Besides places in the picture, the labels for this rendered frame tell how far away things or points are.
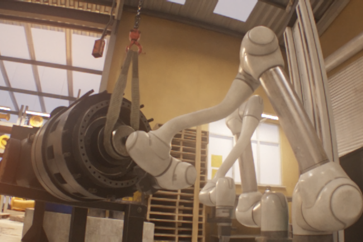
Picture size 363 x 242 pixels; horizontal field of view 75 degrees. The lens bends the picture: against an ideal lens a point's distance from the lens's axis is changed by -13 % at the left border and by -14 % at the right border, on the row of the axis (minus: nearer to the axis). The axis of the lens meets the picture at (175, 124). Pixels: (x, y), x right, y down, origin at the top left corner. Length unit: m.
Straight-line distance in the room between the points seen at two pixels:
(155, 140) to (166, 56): 6.25
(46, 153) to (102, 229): 2.55
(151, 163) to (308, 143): 0.53
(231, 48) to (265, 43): 7.13
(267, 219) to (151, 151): 0.81
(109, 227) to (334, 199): 3.34
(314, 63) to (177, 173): 0.89
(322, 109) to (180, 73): 5.86
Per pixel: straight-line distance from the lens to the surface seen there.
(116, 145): 1.17
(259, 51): 0.97
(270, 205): 1.50
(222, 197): 1.37
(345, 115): 7.11
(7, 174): 2.46
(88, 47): 8.97
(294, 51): 1.80
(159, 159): 0.95
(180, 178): 0.98
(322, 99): 1.37
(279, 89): 0.95
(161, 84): 6.70
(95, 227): 3.85
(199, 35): 7.88
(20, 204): 7.60
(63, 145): 1.20
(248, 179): 1.67
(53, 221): 3.90
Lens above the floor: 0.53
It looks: 20 degrees up
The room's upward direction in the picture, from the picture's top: 4 degrees clockwise
